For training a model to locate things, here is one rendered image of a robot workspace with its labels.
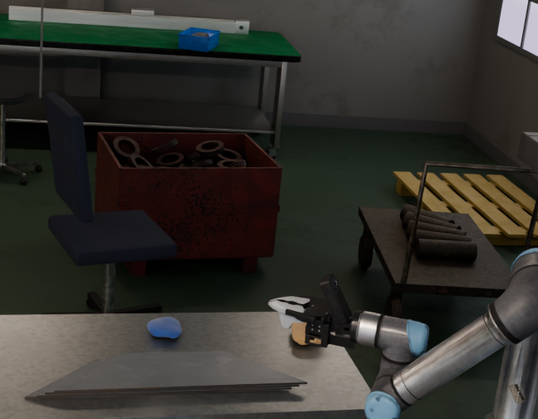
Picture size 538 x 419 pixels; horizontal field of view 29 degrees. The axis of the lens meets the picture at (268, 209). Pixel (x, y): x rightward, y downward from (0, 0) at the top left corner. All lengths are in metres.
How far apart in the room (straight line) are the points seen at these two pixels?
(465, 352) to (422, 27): 7.79
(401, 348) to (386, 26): 7.54
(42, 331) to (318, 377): 0.81
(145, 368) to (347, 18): 7.04
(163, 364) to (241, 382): 0.22
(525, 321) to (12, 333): 1.55
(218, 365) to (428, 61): 7.24
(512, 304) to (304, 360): 1.04
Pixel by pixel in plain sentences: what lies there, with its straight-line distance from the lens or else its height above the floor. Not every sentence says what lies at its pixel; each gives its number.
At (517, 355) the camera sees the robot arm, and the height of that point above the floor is 1.46.
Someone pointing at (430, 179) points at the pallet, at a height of 0.12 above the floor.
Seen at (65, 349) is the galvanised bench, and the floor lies 1.05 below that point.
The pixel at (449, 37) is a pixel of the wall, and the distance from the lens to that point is 9.91.
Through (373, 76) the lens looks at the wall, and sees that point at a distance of 9.78.
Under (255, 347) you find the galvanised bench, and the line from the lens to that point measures 3.06.
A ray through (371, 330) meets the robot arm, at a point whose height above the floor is 1.45.
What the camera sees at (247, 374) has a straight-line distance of 2.87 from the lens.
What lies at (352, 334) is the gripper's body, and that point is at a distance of 2.33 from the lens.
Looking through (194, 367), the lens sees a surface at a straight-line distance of 2.88.
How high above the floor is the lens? 2.43
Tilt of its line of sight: 19 degrees down
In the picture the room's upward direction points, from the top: 6 degrees clockwise
